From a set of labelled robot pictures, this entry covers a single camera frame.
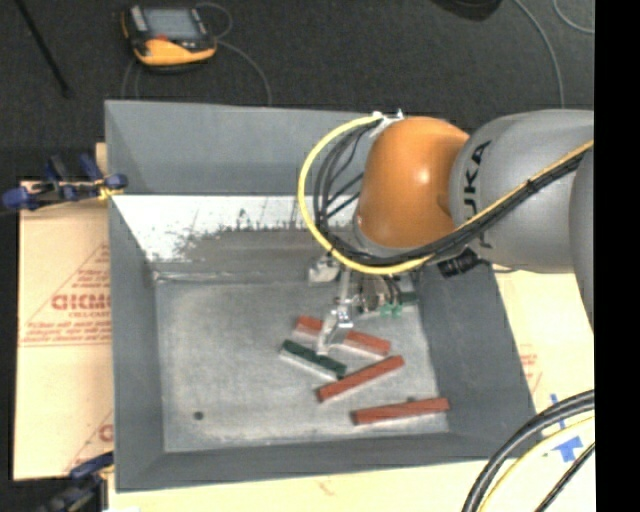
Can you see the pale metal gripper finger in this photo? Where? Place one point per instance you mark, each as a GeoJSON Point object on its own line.
{"type": "Point", "coordinates": [341, 334]}
{"type": "Point", "coordinates": [326, 332]}

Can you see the red-brown flat block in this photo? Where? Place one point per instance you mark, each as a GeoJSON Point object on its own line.
{"type": "Point", "coordinates": [362, 378]}
{"type": "Point", "coordinates": [370, 343]}
{"type": "Point", "coordinates": [400, 411]}

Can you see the dark green flat block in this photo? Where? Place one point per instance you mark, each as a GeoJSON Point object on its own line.
{"type": "Point", "coordinates": [300, 354]}

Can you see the grey metal bin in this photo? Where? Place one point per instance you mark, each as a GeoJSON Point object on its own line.
{"type": "Point", "coordinates": [225, 350]}

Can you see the brown cardboard board red print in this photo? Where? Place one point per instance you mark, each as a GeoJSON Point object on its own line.
{"type": "Point", "coordinates": [60, 350]}

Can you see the black cylinder on white bracket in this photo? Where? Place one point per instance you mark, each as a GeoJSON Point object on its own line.
{"type": "Point", "coordinates": [457, 264]}

